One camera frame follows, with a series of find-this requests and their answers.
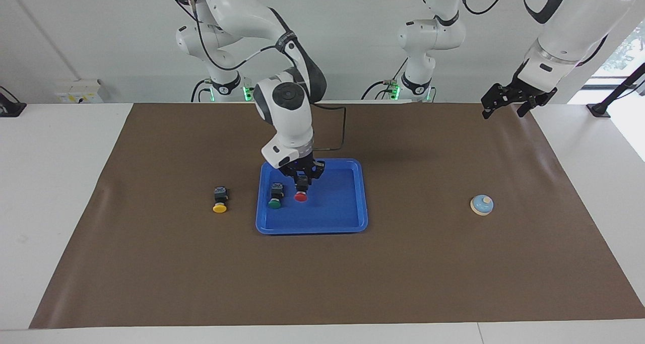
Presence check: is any glass window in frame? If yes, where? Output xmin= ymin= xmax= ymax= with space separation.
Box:
xmin=591 ymin=24 xmax=645 ymax=90

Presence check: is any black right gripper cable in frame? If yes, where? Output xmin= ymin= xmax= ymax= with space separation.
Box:
xmin=186 ymin=0 xmax=347 ymax=151

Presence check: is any green push button switch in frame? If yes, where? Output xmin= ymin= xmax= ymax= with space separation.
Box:
xmin=267 ymin=183 xmax=284 ymax=210

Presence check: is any light blue service bell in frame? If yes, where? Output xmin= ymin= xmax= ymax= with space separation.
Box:
xmin=470 ymin=195 xmax=494 ymax=217

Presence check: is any white wall socket box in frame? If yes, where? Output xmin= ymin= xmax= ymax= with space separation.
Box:
xmin=54 ymin=80 xmax=104 ymax=104

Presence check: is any black clamp mount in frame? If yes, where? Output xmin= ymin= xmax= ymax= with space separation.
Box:
xmin=0 ymin=86 xmax=27 ymax=118

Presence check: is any black base cable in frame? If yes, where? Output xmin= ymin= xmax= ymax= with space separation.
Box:
xmin=360 ymin=57 xmax=404 ymax=101
xmin=190 ymin=80 xmax=212 ymax=103

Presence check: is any blue plastic tray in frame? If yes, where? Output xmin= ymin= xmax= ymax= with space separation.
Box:
xmin=255 ymin=158 xmax=369 ymax=235

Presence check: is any yellow push button switch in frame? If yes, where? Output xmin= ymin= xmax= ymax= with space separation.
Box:
xmin=212 ymin=186 xmax=228 ymax=214

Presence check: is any brown table mat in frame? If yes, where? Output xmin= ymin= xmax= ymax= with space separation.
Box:
xmin=29 ymin=102 xmax=645 ymax=329

